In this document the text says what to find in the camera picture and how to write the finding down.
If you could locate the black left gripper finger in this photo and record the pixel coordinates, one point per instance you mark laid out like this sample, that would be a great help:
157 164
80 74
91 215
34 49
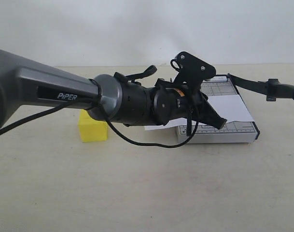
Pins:
208 115

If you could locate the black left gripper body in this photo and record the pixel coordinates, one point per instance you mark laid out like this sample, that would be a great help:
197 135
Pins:
173 101

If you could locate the white paper sheet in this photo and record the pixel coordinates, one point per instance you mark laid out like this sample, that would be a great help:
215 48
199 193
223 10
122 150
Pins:
230 107

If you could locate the black cutter blade arm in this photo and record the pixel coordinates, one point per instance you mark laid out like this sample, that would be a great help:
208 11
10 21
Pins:
272 88

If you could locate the yellow cube block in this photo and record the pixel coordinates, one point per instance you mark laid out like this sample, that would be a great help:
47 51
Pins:
91 130

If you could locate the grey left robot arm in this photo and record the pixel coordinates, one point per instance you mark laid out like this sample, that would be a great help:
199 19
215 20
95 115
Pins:
118 98

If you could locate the grey paper cutter base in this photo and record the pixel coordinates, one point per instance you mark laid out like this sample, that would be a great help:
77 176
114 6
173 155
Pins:
232 132

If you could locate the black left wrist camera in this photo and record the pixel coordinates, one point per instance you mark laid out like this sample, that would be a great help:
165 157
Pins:
192 71

